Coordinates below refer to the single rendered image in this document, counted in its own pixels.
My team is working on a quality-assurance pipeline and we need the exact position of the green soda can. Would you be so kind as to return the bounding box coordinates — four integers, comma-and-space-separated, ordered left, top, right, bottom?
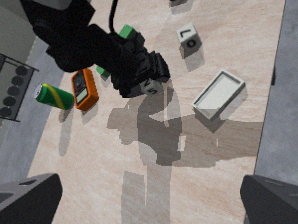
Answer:
33, 83, 74, 110

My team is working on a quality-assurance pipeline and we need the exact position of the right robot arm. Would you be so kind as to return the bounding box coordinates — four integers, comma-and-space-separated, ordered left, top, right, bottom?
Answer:
19, 0, 145, 73

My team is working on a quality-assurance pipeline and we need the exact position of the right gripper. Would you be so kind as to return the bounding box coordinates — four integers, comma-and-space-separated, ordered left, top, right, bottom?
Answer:
103, 43, 171, 98

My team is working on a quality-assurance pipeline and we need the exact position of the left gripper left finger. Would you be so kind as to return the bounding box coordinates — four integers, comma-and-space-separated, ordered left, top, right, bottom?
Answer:
0, 173, 63, 224

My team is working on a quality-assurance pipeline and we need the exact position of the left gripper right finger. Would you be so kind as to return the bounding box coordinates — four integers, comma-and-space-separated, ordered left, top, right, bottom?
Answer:
240, 175, 298, 224

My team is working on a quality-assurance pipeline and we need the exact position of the orange digital multimeter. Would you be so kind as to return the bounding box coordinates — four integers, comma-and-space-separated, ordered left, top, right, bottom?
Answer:
71, 68, 99, 111

